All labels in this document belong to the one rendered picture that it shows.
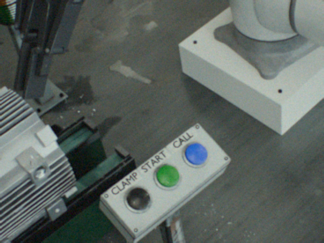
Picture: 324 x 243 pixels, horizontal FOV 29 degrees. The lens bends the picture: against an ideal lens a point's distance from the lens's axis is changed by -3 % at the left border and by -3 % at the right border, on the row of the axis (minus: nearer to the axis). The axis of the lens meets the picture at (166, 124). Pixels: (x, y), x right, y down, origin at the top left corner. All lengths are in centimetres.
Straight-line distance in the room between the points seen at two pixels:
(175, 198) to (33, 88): 23
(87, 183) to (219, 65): 37
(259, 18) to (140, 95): 32
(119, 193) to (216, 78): 51
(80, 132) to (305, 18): 43
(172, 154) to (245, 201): 31
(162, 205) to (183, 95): 52
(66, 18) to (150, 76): 62
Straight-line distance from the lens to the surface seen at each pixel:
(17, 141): 91
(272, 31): 118
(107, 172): 103
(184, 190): 83
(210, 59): 126
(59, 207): 95
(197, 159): 84
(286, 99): 116
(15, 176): 89
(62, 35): 77
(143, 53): 142
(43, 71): 81
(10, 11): 120
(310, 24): 107
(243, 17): 118
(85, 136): 111
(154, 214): 81
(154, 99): 131
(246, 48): 123
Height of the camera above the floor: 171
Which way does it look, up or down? 47 degrees down
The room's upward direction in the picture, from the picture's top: 11 degrees counter-clockwise
